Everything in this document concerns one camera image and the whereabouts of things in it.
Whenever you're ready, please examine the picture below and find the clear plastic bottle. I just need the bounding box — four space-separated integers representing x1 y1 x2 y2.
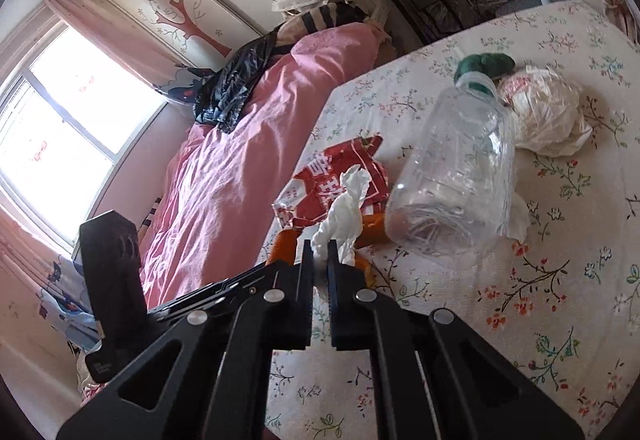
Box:
385 70 518 261

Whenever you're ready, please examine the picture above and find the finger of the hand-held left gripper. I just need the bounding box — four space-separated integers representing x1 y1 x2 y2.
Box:
145 261 301 323

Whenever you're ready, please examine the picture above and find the green plush toy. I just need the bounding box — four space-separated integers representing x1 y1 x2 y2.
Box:
454 52 516 83

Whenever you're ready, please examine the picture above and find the pink blanket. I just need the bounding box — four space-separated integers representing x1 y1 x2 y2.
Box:
140 22 382 311

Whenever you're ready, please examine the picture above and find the striped bag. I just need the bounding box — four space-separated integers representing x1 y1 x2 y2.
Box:
277 2 372 46

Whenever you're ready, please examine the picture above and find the crumpled white plastic bag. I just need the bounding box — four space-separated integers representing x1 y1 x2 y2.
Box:
497 67 594 158

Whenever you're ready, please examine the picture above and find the red snack bag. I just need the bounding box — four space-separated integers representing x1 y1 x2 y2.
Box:
272 134 388 228

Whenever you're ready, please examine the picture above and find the blue printed cloth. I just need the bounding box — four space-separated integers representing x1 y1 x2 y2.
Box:
35 254 103 352

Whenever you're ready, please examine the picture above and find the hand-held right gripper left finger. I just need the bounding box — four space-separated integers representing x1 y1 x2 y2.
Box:
55 240 316 440

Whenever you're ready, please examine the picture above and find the orange peel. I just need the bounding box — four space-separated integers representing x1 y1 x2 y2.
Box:
266 214 388 291

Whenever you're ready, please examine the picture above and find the floral bed sheet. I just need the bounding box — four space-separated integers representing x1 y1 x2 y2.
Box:
262 0 640 440

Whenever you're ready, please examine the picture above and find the black plastic bag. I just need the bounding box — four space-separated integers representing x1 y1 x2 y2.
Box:
192 27 293 135

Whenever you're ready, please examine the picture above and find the window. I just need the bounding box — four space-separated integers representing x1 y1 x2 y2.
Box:
0 22 169 248

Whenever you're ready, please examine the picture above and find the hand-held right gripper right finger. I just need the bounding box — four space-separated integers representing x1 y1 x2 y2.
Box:
326 240 586 440

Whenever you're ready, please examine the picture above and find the pink curtain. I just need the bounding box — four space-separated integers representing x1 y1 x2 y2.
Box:
44 0 203 96

